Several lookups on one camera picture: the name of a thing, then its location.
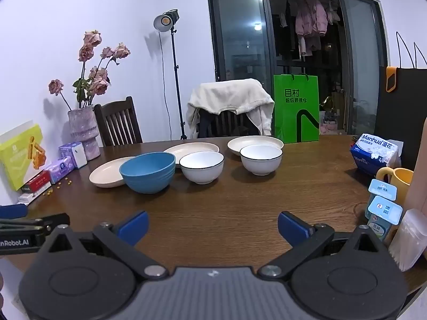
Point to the yellow-green snack box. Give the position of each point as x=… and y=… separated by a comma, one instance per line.
x=20, y=160

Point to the dark wooden chair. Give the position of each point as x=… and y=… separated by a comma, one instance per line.
x=116, y=123
x=230, y=120

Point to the red box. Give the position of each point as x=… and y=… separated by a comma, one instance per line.
x=36, y=181

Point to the light blue yogurt cup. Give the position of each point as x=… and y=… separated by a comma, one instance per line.
x=383, y=211
x=382, y=188

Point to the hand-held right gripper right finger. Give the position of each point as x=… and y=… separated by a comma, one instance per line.
x=293, y=228

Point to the yellow mug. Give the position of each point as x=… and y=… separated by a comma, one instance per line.
x=402, y=181

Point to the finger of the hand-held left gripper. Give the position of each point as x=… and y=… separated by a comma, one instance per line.
x=13, y=211
x=53, y=221

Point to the scattered yellow corn kernels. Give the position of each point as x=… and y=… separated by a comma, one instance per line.
x=50, y=191

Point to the black paper bag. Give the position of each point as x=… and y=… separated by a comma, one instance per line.
x=407, y=100

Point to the hanging pink clothes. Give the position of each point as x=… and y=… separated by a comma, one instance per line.
x=310, y=20

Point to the studio light on stand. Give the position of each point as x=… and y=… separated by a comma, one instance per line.
x=165, y=21

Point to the flat purple tissue pack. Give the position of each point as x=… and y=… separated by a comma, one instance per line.
x=58, y=171

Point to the sliding glass door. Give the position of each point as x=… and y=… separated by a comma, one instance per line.
x=240, y=40

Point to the white book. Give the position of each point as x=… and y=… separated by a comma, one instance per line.
x=28, y=198

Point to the blue bowl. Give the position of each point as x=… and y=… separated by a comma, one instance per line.
x=146, y=180

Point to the green paper bag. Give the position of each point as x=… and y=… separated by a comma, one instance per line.
x=293, y=113

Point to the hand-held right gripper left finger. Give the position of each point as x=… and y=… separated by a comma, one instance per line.
x=135, y=228

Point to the cream jacket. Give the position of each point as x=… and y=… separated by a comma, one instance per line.
x=230, y=95

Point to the dried pink roses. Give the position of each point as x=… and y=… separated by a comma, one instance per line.
x=96, y=83

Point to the translucent plastic container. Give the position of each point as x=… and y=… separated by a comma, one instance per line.
x=410, y=240

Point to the blue tissue pack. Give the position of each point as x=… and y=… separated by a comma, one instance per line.
x=373, y=153

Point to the pink textured vase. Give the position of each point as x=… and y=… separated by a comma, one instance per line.
x=81, y=130

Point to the white bowl with black rim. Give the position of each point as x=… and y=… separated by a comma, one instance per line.
x=262, y=166
x=201, y=173

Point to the cream plate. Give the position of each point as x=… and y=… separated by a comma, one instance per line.
x=196, y=149
x=253, y=141
x=103, y=175

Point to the purple and white tissue pack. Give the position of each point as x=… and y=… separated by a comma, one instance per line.
x=71, y=155

